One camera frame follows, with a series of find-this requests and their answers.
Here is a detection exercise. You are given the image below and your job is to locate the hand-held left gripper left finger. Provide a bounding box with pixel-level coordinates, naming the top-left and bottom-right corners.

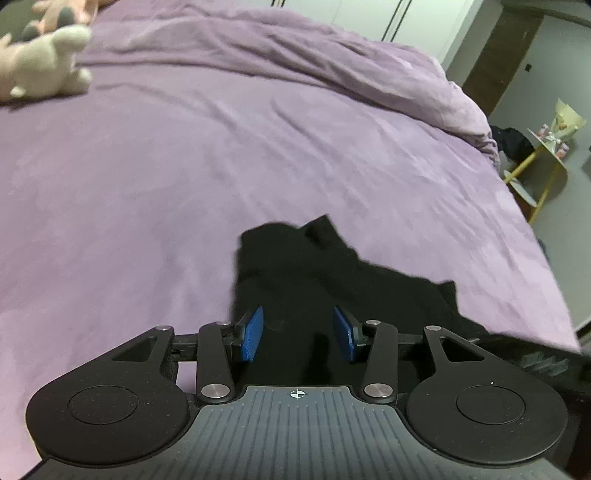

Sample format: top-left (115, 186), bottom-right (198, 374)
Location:
top-left (113, 305), bottom-right (265, 404)

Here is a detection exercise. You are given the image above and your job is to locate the small black garment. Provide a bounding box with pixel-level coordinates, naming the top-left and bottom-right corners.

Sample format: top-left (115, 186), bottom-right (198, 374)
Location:
top-left (231, 215), bottom-right (491, 388)

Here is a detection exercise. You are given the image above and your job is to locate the dark bag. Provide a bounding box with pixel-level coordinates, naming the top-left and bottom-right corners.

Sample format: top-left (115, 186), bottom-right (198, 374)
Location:
top-left (490, 126), bottom-right (536, 161)

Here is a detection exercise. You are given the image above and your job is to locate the purple blanket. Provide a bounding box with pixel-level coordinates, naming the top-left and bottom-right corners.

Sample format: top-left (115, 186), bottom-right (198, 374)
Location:
top-left (0, 0), bottom-right (583, 480)

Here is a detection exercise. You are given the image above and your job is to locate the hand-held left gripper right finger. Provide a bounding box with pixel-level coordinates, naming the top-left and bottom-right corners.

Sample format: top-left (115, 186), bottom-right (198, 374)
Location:
top-left (333, 305), bottom-right (486, 404)

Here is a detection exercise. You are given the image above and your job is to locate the white wardrobe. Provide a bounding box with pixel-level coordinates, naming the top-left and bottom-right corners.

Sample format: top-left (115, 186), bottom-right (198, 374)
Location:
top-left (268, 0), bottom-right (481, 70)

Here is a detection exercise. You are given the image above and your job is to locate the brown wooden door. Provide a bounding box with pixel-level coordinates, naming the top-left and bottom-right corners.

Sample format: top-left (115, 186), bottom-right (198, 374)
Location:
top-left (462, 9), bottom-right (546, 116)

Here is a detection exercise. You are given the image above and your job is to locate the wrapped flower bouquet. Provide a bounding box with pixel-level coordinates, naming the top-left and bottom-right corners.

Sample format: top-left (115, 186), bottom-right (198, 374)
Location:
top-left (545, 98), bottom-right (587, 153)

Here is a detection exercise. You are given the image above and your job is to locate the pink plush toy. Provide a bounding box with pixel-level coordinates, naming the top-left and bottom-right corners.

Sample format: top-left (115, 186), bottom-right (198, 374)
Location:
top-left (21, 0), bottom-right (100, 40)

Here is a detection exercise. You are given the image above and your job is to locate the yellow-legged round side table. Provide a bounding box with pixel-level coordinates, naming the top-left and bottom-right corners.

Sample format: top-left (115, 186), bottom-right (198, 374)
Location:
top-left (503, 128), bottom-right (571, 223)

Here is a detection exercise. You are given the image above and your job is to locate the white plush toy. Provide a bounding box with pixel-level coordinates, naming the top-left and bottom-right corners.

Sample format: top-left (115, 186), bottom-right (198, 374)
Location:
top-left (0, 24), bottom-right (93, 103)

